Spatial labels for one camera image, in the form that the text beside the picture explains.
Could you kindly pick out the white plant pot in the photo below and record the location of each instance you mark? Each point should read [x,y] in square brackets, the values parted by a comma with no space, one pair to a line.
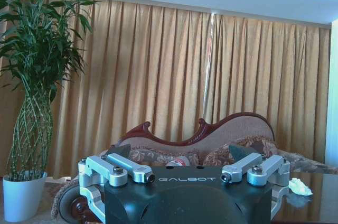
[22,199]

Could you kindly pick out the tall green bamboo plant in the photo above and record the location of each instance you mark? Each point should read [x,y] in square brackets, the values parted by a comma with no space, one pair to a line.
[34,57]

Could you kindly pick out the plastic bottle with red label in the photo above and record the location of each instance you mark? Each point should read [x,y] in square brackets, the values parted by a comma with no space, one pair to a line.
[179,161]

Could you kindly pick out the golden pleated curtain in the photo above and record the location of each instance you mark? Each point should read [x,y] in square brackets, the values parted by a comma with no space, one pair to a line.
[269,76]
[137,76]

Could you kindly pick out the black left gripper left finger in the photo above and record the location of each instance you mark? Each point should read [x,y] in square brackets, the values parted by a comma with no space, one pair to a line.
[120,164]

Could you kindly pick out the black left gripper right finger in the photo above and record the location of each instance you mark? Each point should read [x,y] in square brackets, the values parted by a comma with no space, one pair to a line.
[244,166]

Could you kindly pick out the upholstered armrest with wooden rosette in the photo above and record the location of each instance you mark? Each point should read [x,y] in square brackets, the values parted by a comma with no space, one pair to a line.
[69,203]

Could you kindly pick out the crumpled white tissue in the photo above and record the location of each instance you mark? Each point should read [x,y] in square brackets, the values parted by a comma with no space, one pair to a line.
[299,187]

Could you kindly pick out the floral sofa cushion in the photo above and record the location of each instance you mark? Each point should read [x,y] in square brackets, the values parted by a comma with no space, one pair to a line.
[217,156]
[155,156]
[261,146]

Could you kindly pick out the carved wooden upholstered sofa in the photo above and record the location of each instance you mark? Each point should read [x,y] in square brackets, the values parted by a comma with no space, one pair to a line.
[232,131]

